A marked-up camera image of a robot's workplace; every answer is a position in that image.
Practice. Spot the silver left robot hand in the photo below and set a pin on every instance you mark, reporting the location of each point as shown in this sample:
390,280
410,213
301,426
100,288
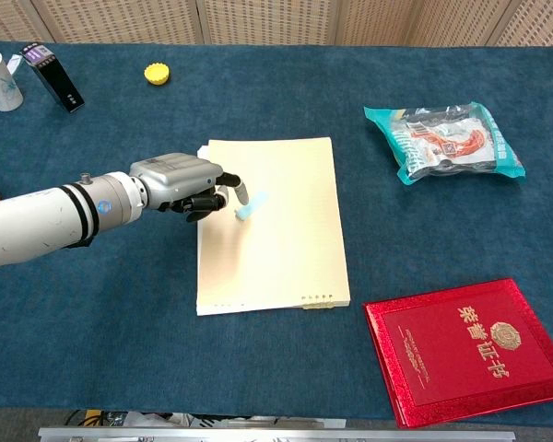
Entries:
175,179

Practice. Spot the white paper cup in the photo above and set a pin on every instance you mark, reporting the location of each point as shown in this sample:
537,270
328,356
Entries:
0,87

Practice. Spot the black and purple box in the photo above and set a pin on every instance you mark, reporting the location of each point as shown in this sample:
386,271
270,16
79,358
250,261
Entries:
55,80

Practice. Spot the small blue white packet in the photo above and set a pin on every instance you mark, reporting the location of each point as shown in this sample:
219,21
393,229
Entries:
15,63

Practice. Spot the teal snack bag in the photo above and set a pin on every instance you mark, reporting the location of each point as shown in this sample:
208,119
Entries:
442,143

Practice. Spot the beige spiral notebook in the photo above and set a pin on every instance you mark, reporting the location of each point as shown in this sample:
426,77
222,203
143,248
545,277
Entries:
285,258

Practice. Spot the aluminium frame rail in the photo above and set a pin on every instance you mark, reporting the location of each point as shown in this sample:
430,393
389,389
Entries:
276,435

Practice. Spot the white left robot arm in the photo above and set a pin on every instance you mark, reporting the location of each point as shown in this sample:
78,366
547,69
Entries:
41,221

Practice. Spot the red certificate book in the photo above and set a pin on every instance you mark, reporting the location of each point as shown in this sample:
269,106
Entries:
465,354

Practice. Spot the yellow strip under table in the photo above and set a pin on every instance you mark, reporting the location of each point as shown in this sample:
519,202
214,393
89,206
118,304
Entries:
93,418

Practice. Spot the yellow bottle cap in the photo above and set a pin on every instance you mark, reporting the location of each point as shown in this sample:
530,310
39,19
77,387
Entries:
156,73

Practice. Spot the small blue clip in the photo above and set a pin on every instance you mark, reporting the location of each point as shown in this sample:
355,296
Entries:
253,205

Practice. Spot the dark blue tablecloth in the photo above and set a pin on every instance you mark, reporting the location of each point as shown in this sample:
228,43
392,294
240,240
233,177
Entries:
120,322

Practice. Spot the beige woven folding screen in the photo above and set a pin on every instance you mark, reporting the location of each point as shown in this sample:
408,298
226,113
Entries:
276,20

